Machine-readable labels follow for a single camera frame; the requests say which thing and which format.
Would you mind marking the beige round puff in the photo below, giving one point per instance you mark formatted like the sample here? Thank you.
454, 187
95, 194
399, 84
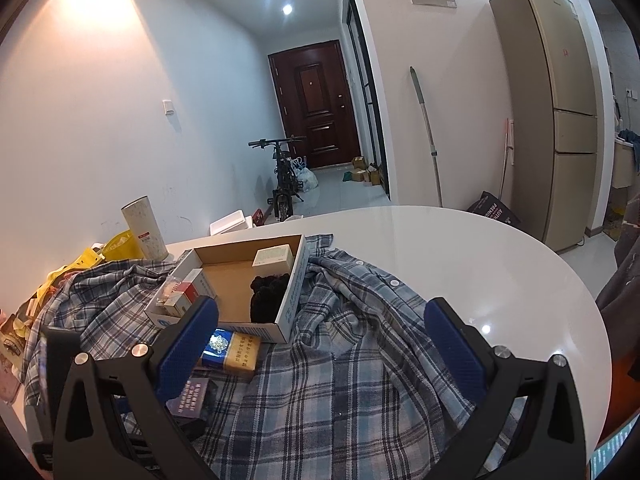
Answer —
164, 294

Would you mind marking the white plastic bag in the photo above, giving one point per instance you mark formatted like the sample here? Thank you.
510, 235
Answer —
306, 179

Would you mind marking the dark red entrance door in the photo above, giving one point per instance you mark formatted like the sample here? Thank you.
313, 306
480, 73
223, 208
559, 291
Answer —
315, 103

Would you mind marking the grey mop handle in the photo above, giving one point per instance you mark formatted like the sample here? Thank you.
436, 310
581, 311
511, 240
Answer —
429, 134

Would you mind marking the black knit glove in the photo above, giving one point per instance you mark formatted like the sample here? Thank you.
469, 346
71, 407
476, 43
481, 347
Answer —
268, 293

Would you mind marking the brown garment on chair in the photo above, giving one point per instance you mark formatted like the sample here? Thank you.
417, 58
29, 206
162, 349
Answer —
618, 301

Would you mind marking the black framed glass door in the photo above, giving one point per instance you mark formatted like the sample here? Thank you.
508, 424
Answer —
367, 96

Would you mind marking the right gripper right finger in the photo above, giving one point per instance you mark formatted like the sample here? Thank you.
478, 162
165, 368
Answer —
549, 441

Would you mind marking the black bicycle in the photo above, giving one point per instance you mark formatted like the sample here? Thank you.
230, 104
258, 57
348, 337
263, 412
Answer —
287, 182

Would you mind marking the beige refrigerator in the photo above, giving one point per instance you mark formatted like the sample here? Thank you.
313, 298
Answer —
555, 118

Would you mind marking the yellow packaging bag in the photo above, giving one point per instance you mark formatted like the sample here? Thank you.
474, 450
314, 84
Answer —
51, 284

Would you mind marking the red silver cigarette carton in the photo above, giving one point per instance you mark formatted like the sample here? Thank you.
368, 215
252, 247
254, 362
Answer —
187, 291

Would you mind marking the cardboard boxes on floor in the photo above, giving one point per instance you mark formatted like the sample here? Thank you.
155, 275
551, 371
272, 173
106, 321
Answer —
362, 171

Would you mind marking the yellow blue cigarette pack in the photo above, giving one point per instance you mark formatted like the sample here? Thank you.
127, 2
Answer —
232, 353

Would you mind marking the white foam box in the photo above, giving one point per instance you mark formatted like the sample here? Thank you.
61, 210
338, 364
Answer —
237, 221

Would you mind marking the open cardboard box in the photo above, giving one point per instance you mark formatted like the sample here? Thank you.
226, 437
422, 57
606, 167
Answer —
228, 269

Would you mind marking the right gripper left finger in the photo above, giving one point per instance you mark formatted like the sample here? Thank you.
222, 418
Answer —
113, 422

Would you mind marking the white wall switch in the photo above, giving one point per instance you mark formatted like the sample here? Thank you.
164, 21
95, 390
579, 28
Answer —
168, 107

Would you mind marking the yellow plastic bin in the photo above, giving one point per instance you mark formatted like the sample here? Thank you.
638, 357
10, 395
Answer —
122, 246

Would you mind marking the beige square box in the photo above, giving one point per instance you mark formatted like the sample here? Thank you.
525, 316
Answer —
275, 260

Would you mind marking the pink broom handle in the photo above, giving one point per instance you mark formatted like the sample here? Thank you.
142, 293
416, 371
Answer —
505, 187

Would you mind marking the purple dark box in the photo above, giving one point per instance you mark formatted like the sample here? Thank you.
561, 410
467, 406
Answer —
196, 400

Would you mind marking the blue plaid shirt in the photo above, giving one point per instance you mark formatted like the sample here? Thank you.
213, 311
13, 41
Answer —
360, 391

